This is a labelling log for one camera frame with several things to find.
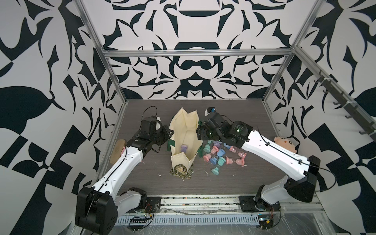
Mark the teal hourglass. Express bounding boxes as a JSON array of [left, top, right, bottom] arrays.
[[211, 166, 220, 176], [217, 157, 226, 166]]

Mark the black wall hook rack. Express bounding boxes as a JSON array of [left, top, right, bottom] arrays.
[[315, 70, 376, 142]]

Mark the blue hourglass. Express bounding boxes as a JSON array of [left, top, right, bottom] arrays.
[[217, 148, 226, 157], [210, 157, 218, 165]]

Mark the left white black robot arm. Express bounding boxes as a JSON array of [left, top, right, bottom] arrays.
[[75, 116, 174, 235]]

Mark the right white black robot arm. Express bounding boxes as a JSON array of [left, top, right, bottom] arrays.
[[196, 113, 320, 211]]

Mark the wooden round brush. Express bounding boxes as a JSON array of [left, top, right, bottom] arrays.
[[110, 139, 126, 165]]

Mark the blue hourglass centre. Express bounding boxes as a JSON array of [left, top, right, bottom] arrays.
[[217, 148, 226, 157]]

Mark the teal hourglass front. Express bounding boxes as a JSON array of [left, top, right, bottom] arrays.
[[211, 166, 220, 176]]

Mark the purple hourglass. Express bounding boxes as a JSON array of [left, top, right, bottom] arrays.
[[181, 145, 188, 153]]

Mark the cream canvas tote bag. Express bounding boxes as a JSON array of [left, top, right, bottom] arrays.
[[167, 108, 203, 179]]

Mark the pink-faced plush doll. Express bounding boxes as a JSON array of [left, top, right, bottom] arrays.
[[274, 137, 297, 153]]

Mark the blue hourglass front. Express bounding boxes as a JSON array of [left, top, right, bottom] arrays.
[[210, 157, 218, 165]]

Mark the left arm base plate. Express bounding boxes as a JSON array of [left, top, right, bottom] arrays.
[[140, 196, 162, 213]]

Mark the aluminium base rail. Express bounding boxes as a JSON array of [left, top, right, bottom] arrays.
[[114, 192, 324, 216]]

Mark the teal hourglass middle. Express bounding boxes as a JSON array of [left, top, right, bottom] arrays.
[[217, 157, 226, 166]]

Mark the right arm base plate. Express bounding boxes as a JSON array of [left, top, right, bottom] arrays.
[[239, 196, 281, 212]]

